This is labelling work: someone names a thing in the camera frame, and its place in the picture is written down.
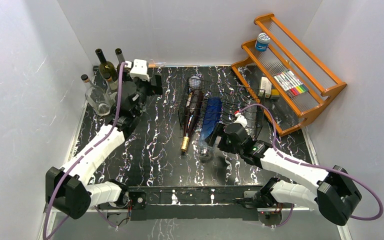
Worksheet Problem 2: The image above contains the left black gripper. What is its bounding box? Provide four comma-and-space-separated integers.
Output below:
121, 68, 162, 117

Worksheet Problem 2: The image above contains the blue clear glass bottle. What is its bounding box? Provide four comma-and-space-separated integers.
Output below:
198, 97, 222, 163

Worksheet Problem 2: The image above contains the green silver-foil wine bottle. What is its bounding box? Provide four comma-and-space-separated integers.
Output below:
114, 48, 128, 72

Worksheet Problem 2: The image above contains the dark green white-label wine bottle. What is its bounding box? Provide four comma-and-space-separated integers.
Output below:
95, 48, 119, 82

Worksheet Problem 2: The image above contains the clear bottle white gold label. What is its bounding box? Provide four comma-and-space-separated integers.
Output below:
80, 74, 112, 116

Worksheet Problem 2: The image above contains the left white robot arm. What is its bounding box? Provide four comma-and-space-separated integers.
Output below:
45, 73, 163, 220

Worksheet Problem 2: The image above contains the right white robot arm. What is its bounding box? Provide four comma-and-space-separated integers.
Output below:
213, 122, 362, 226

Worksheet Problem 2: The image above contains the dark red gold-foil wine bottle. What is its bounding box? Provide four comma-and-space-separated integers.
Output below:
180, 89, 204, 153

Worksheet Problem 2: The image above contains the orange wooden shelf rack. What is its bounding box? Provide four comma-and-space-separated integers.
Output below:
231, 13, 347, 136

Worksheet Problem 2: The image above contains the small clear plastic cup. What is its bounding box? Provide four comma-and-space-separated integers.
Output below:
188, 75, 202, 90

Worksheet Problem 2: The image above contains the white small box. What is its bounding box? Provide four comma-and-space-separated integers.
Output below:
257, 76, 272, 98

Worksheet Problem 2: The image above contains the yellow black small item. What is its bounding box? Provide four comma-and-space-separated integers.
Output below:
270, 89, 280, 101

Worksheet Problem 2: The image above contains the pack of coloured markers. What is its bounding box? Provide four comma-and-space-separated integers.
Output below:
273, 70, 309, 98

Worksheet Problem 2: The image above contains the blue white lidded jar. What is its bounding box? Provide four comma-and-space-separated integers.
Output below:
255, 32, 271, 52

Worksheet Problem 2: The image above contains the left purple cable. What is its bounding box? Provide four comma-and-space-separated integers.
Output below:
42, 61, 130, 240

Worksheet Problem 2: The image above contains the purple cable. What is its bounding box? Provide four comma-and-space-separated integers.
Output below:
42, 61, 130, 240
233, 103, 384, 229

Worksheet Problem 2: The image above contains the black wire wine rack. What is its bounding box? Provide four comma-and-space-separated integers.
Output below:
177, 77, 265, 136

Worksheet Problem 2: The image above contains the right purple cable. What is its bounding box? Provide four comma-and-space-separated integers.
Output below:
233, 103, 384, 229

